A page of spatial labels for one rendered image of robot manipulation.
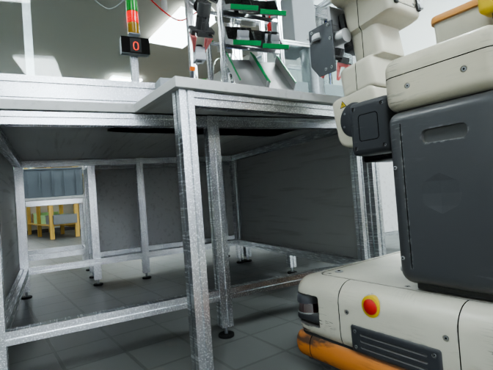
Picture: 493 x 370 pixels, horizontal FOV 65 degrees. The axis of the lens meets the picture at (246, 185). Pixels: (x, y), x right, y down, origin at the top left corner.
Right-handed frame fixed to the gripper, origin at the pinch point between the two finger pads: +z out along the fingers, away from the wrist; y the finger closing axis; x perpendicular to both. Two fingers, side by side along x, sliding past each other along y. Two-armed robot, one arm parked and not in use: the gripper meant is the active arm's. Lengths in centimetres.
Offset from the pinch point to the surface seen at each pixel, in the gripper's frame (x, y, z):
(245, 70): -2.4, -23.7, 7.9
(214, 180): 54, 2, 30
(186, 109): 68, 19, -4
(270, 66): -10.4, -39.7, 7.9
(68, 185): -110, 67, 151
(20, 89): 35, 65, 7
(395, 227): 5, -160, 115
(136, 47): -8.4, 25.7, 3.8
